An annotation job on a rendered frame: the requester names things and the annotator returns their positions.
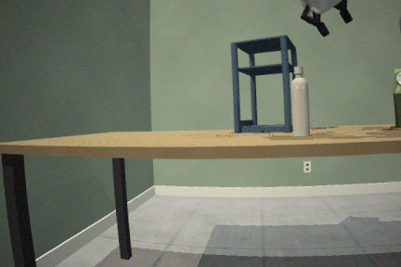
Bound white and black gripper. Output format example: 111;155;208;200
300;0;353;37

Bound blue shelving unit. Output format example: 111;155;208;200
231;35;298;134

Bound cream bottle with grey cap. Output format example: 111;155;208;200
291;67;310;136

